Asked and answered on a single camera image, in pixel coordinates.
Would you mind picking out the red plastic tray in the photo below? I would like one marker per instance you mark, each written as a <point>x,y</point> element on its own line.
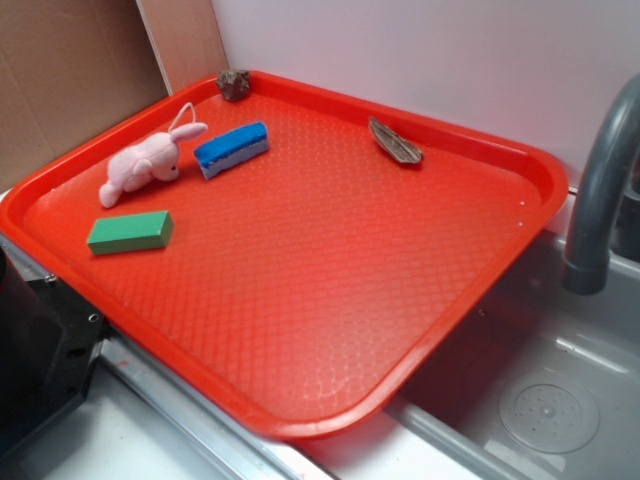
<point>302,288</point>

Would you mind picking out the grey faucet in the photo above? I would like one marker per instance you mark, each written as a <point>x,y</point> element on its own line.
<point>605,216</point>

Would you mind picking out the pink plush bunny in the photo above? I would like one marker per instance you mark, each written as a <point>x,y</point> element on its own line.
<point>154,158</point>

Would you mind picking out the brown bark piece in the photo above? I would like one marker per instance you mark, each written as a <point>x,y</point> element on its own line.
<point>400,149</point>

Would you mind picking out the brown cardboard panel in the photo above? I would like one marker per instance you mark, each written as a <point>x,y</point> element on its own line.
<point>70,70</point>

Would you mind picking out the grey plastic sink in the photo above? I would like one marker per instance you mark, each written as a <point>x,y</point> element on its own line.
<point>535,383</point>

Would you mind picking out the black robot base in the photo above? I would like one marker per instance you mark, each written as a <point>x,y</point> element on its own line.
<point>50,339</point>

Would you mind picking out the blue sponge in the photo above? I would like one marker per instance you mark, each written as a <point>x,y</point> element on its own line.
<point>232,148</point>

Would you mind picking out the brown rock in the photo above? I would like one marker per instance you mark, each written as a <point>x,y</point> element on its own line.
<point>234,85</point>

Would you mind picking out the green rectangular block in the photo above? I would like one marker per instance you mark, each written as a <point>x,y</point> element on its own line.
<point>130,233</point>

